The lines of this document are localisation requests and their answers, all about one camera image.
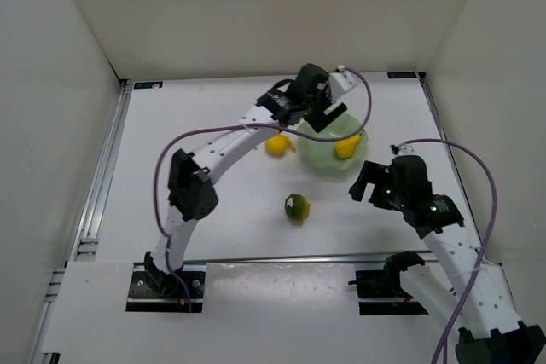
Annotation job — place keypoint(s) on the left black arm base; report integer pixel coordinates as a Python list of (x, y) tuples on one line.
[(145, 296)]

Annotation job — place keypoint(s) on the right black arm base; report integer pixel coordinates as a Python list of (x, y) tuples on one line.
[(380, 292)]

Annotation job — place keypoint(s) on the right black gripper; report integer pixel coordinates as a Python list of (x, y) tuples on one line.
[(373, 185)]

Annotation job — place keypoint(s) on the white front cover board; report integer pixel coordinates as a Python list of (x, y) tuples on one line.
[(252, 313)]

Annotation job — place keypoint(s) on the green yellow fake mango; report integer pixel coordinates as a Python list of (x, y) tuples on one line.
[(297, 207)]

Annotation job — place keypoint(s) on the left aluminium rail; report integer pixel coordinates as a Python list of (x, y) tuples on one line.
[(86, 237)]

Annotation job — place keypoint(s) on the yellow fake pear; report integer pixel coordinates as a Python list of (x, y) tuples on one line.
[(345, 149)]

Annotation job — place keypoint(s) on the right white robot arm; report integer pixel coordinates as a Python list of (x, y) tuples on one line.
[(483, 325)]

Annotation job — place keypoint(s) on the left blue label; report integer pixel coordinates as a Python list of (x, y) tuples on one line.
[(148, 85)]

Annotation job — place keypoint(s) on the green glass fruit bowl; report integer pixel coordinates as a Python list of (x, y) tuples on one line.
[(323, 154)]

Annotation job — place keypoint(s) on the blue label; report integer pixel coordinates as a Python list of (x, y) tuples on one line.
[(401, 75), (148, 85)]

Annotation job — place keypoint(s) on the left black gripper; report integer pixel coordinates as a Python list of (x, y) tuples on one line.
[(326, 117)]

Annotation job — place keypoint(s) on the yellow fake lemon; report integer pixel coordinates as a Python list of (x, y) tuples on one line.
[(278, 145)]

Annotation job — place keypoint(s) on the right blue label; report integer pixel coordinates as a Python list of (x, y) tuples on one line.
[(401, 75)]

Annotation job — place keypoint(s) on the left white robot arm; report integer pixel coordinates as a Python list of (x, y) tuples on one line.
[(191, 180)]

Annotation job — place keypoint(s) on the front aluminium rail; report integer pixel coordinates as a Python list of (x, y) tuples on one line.
[(340, 258)]

